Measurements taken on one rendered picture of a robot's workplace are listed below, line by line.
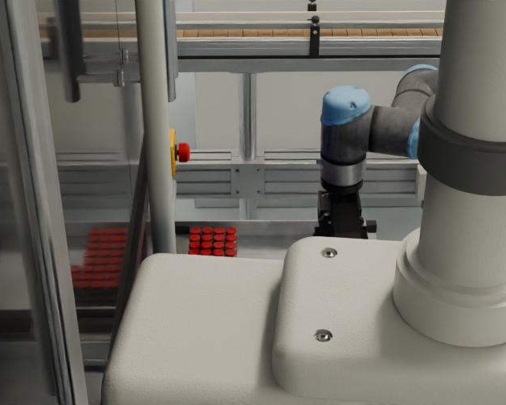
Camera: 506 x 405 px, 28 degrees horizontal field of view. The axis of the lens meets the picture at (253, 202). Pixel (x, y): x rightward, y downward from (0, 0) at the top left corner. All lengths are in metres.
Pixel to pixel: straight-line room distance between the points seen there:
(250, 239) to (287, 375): 1.28
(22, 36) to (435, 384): 0.36
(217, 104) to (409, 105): 1.82
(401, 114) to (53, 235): 0.89
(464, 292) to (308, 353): 0.11
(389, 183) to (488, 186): 2.25
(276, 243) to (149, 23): 1.06
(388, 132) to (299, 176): 1.26
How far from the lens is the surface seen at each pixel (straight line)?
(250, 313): 0.75
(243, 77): 2.68
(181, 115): 4.16
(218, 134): 3.43
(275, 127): 3.42
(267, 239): 1.95
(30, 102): 0.73
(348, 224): 1.65
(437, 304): 0.67
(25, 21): 0.72
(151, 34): 0.94
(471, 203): 0.63
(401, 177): 2.86
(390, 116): 1.58
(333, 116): 1.58
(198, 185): 2.84
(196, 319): 0.75
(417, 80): 1.69
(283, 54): 2.61
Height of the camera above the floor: 2.04
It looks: 34 degrees down
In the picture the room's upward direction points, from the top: straight up
